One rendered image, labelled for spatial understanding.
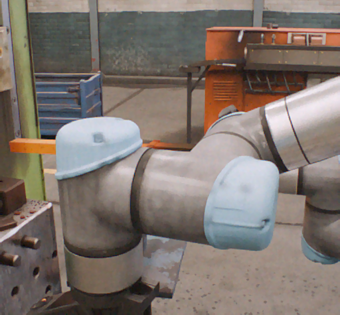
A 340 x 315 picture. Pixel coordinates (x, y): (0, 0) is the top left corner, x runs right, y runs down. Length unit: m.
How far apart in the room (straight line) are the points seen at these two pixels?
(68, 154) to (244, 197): 0.14
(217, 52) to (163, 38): 4.28
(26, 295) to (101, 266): 0.75
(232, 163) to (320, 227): 0.44
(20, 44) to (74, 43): 7.74
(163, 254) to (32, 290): 0.41
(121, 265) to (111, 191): 0.08
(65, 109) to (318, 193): 4.10
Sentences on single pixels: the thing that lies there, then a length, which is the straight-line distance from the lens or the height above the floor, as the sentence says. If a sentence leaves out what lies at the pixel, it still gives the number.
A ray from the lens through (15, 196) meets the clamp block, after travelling 1.10.
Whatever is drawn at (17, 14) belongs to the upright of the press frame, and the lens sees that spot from 1.32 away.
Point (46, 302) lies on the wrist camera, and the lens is 0.51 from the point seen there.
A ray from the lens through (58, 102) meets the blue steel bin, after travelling 4.69.
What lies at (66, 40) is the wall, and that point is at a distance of 9.14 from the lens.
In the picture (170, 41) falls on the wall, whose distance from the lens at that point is 8.42.
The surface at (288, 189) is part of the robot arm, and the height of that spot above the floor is 1.10.
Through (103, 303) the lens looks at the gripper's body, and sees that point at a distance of 0.41.
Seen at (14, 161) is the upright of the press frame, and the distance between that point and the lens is 1.31.
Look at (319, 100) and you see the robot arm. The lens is 0.42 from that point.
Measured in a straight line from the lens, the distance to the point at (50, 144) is 0.87.
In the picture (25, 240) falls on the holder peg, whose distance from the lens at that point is 1.04.
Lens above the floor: 1.38
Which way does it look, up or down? 18 degrees down
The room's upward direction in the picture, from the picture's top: straight up
